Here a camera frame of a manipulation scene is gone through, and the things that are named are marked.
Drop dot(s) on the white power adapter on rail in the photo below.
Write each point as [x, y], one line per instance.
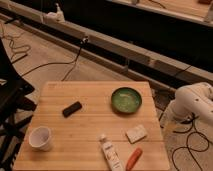
[58, 15]

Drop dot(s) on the white paper cup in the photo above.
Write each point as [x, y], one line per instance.
[40, 138]

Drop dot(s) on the green ceramic bowl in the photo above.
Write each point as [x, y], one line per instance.
[126, 100]

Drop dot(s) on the beige sponge block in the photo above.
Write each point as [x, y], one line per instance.
[136, 133]

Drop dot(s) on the orange carrot toy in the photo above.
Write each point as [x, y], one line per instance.
[133, 159]

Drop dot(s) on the long metal rail beam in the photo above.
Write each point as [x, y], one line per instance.
[184, 43]

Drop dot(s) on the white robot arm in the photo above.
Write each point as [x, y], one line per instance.
[191, 99]

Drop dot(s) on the black office chair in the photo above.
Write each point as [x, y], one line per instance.
[13, 96]

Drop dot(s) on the white tube with cap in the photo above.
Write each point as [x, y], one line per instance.
[110, 154]

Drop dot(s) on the black rectangular block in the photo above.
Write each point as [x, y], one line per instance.
[71, 109]

